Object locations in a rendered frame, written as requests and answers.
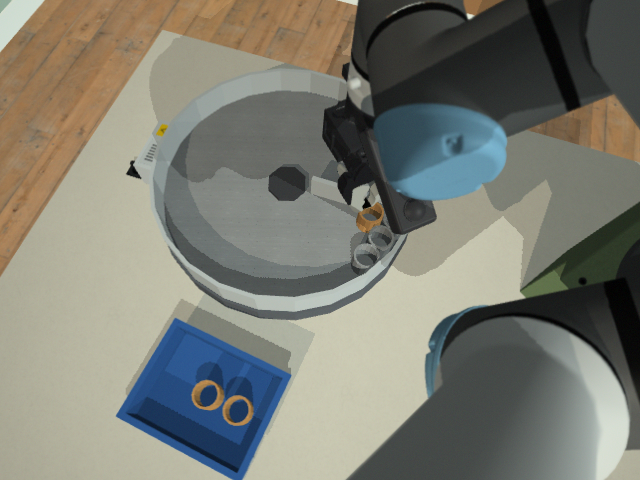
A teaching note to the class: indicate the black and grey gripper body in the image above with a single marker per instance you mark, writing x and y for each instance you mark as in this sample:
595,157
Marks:
341,135

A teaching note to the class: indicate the grey metal sleeve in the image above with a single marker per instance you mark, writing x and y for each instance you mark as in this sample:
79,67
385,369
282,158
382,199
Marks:
383,222
384,233
368,250

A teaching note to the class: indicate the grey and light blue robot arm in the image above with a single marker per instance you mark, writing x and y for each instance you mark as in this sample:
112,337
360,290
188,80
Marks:
543,390

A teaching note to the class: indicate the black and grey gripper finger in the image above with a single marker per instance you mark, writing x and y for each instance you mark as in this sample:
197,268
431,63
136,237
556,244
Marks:
351,192
373,197

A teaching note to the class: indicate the blue crate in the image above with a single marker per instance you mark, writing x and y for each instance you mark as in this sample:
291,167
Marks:
160,403

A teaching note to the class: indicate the bronze bushing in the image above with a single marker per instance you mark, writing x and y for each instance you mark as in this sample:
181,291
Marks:
227,406
365,225
197,391

